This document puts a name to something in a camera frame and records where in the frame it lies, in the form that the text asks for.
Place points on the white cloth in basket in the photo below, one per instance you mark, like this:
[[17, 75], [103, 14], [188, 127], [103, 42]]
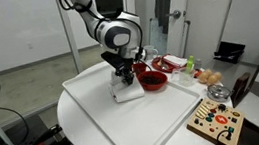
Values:
[[175, 60]]

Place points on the red mug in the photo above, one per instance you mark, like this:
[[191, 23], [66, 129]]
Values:
[[139, 68]]

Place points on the clear plastic cup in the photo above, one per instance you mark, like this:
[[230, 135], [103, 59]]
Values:
[[183, 77]]

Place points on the white towel with red stripes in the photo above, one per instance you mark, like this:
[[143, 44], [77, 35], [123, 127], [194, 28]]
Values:
[[128, 92]]

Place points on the wooden busy board toy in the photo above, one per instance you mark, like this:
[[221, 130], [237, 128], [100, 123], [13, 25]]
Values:
[[218, 121]]

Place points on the black laptop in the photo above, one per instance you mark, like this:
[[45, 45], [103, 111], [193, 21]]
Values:
[[231, 50]]

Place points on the green squeeze bottle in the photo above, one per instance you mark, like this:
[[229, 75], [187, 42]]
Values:
[[189, 64]]

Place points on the red bowl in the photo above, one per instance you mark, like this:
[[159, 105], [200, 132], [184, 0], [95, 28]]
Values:
[[152, 81]]

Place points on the small red toy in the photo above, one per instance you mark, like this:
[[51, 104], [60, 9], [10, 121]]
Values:
[[197, 73]]

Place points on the dark hanging jacket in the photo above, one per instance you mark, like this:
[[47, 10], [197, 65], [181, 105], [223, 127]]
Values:
[[163, 0]]

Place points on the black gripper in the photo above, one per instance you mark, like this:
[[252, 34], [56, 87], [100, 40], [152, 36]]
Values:
[[120, 63]]

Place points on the silver metal mug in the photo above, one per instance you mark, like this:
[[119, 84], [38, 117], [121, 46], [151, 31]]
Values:
[[149, 52]]

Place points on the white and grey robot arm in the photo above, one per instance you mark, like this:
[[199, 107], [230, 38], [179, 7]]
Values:
[[117, 33]]

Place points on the large white plastic tray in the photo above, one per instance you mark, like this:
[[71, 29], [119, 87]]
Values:
[[136, 122]]

